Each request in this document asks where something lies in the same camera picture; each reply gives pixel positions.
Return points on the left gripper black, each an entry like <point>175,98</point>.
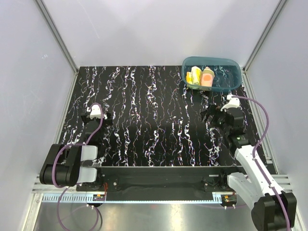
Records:
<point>108,121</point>

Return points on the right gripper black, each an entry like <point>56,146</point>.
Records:
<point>214,109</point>

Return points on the orange blue dotted towel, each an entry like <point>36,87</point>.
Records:
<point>207,77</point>

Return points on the yellow crocodile towel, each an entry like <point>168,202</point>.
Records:
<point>193,76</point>

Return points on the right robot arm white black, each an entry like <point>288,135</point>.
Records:
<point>272,208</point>

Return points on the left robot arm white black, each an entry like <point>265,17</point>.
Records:
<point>62,166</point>

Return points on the teal transparent plastic bin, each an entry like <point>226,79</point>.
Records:
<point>227,73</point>

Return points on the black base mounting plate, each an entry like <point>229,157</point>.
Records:
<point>117,179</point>

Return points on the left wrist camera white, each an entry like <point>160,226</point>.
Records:
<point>95,111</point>

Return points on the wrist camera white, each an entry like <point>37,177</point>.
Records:
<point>95,111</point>
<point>232,102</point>

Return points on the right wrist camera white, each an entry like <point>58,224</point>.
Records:
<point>232,102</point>

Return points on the slotted cable duct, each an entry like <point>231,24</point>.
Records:
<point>141,198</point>

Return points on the aluminium front rail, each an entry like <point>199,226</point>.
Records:
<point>36,185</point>

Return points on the left aluminium frame post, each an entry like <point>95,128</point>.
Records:
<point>58,38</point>

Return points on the aluminium frame post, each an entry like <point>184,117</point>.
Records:
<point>58,38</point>
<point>270,24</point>

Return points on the right aluminium frame post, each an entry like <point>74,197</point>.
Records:
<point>270,24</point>

